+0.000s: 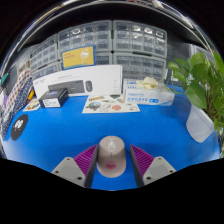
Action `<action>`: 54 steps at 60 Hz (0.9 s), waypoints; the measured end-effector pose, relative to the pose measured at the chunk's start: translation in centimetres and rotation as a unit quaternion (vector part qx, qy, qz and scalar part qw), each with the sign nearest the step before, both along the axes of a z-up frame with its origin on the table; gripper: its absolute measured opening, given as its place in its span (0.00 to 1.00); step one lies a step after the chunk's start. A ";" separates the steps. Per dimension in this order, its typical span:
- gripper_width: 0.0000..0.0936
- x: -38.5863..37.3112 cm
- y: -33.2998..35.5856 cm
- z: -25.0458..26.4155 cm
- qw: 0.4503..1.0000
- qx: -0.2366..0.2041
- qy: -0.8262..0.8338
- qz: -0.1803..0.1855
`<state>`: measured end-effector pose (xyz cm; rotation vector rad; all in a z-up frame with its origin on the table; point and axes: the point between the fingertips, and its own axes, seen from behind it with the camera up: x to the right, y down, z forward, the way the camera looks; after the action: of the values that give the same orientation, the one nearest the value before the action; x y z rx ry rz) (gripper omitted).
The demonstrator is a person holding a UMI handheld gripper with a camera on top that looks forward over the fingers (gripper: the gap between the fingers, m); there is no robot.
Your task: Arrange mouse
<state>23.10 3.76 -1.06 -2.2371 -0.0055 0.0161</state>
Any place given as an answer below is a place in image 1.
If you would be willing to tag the white blue glove box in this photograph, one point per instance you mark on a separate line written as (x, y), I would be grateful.
(148, 96)

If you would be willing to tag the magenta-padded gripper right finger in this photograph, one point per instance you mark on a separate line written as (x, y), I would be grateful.
(143, 161)

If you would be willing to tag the long white keyboard box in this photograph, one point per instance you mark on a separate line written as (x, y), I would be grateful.
(100, 78)

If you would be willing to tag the yellow blue box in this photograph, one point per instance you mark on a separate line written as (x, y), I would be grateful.
(79, 57)

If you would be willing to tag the dark wall shelf unit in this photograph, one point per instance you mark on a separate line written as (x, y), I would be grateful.
(100, 13)

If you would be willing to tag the black round mouse pad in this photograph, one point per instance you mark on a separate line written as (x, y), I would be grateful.
(19, 126)

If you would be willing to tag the small black box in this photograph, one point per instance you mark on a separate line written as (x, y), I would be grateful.
(53, 98)

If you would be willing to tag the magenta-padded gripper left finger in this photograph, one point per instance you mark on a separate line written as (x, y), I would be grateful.
(85, 160)

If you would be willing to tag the pink computer mouse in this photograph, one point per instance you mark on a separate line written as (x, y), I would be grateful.
(111, 156)

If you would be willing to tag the green plant in white pot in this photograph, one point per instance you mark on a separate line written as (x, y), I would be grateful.
(200, 93)

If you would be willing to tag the cartoon sticker sheet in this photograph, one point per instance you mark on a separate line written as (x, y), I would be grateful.
(108, 105)

